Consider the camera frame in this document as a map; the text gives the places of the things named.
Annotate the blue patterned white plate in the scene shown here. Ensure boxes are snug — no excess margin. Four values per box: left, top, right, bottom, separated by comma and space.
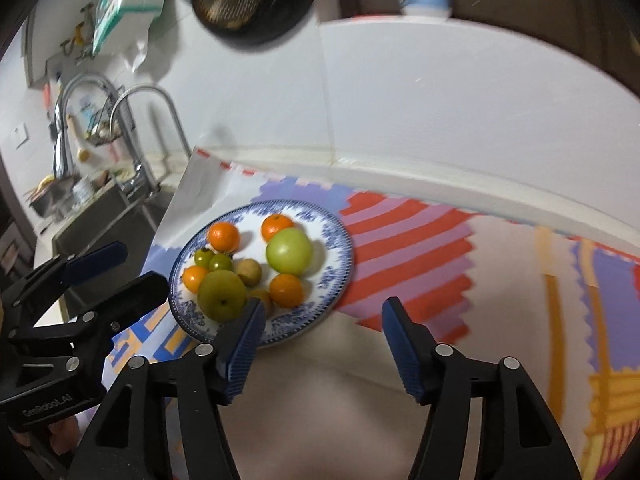
167, 200, 355, 348

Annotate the colourful printed mat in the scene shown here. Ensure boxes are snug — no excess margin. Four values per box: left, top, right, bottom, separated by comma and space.
100, 147, 640, 480

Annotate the dark frying pan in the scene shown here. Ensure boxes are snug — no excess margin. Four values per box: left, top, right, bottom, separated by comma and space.
190, 0, 323, 51

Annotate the person's left hand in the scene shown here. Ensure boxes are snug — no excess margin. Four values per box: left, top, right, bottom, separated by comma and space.
47, 412, 88, 448

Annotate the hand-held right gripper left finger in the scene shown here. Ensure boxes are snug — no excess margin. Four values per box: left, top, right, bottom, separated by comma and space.
70, 297, 267, 480

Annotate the steel kitchen sink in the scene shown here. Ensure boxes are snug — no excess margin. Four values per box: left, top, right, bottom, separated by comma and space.
50, 185, 176, 306

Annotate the teal and white box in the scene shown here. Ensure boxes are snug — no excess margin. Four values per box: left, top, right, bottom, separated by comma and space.
92, 0, 168, 56

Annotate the green apple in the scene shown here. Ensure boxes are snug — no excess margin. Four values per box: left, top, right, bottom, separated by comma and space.
265, 227, 315, 276
196, 270, 248, 322

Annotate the black wire wall rack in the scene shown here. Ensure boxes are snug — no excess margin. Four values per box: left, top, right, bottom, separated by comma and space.
85, 92, 138, 146

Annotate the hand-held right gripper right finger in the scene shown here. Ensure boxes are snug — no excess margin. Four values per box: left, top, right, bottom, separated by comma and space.
381, 296, 583, 480

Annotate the orange mandarin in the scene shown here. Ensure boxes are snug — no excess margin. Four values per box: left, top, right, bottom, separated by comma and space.
182, 266, 210, 293
269, 273, 305, 308
261, 213, 296, 242
207, 222, 241, 253

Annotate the white plastic bag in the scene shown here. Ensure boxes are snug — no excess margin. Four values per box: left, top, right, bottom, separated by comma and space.
125, 15, 171, 73

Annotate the chrome kitchen faucet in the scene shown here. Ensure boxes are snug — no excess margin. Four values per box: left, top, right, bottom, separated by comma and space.
52, 72, 118, 181
110, 85, 193, 196

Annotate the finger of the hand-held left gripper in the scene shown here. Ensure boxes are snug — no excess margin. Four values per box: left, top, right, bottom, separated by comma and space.
7, 271, 169, 347
0, 241, 128, 312

